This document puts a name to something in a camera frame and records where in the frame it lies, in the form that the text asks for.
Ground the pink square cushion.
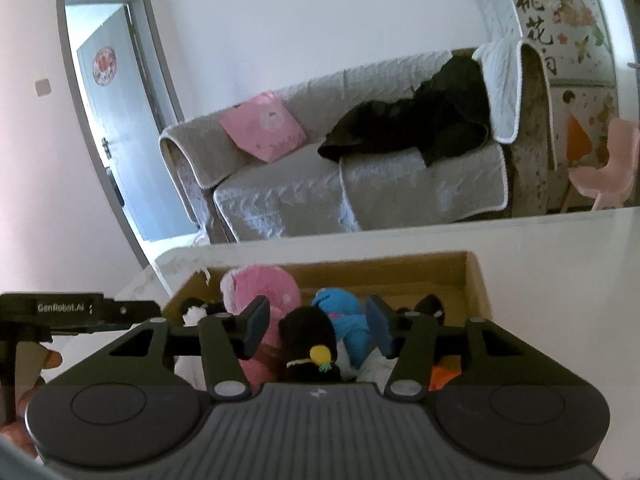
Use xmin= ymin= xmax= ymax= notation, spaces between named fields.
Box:
xmin=219 ymin=91 xmax=307 ymax=164

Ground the pink plush toy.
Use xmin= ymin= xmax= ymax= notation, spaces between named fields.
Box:
xmin=220 ymin=265 xmax=304 ymax=392

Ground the black plush doll yellow tie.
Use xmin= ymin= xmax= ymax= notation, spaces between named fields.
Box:
xmin=277 ymin=307 xmax=343 ymax=385

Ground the black clothing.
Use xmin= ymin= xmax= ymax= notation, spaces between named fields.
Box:
xmin=317 ymin=55 xmax=494 ymax=169

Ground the white quilted armrest cover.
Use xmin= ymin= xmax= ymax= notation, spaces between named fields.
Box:
xmin=472 ymin=39 xmax=524 ymax=145

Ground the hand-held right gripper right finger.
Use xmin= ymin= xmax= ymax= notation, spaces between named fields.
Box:
xmin=365 ymin=294 xmax=532 ymax=402

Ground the white desktop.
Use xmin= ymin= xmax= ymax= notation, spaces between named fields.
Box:
xmin=0 ymin=205 xmax=640 ymax=480

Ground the grey sofa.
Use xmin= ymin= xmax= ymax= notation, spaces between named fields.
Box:
xmin=158 ymin=40 xmax=557 ymax=246

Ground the red round door decoration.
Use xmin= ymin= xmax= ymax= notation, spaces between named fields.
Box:
xmin=92 ymin=46 xmax=117 ymax=88

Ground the grey quilted backrest cover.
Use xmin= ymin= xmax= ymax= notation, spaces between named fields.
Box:
xmin=159 ymin=50 xmax=454 ymax=189

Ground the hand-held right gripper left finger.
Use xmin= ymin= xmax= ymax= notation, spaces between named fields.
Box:
xmin=106 ymin=295 xmax=272 ymax=402

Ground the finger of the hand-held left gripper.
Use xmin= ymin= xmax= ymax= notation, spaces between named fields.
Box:
xmin=107 ymin=299 xmax=164 ymax=329

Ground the floral printed folding mat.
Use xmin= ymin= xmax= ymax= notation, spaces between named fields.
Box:
xmin=465 ymin=0 xmax=622 ymax=211

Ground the door handle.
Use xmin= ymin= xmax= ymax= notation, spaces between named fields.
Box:
xmin=102 ymin=137 xmax=124 ymax=207

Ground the grey quilted seat cover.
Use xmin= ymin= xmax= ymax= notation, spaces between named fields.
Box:
xmin=339 ymin=142 xmax=509 ymax=232
xmin=212 ymin=152 xmax=362 ymax=244

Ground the pink plastic chair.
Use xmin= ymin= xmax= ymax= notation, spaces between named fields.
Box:
xmin=560 ymin=117 xmax=640 ymax=212

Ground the orange plush toy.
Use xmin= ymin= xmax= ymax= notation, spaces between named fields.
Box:
xmin=427 ymin=365 xmax=464 ymax=392

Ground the grey door frame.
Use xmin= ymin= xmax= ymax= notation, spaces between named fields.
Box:
xmin=55 ymin=0 xmax=202 ymax=269

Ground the cardboard box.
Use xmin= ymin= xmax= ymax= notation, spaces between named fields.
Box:
xmin=162 ymin=251 xmax=494 ymax=392

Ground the black white plush toy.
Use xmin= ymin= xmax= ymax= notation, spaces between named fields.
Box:
xmin=178 ymin=297 xmax=224 ymax=329

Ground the grey door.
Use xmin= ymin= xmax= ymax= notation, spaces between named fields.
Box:
xmin=76 ymin=7 xmax=201 ymax=242

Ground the person's left hand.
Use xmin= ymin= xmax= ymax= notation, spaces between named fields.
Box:
xmin=0 ymin=347 xmax=64 ymax=457

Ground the blue plush toy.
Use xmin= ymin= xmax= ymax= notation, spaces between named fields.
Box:
xmin=311 ymin=287 xmax=373 ymax=368

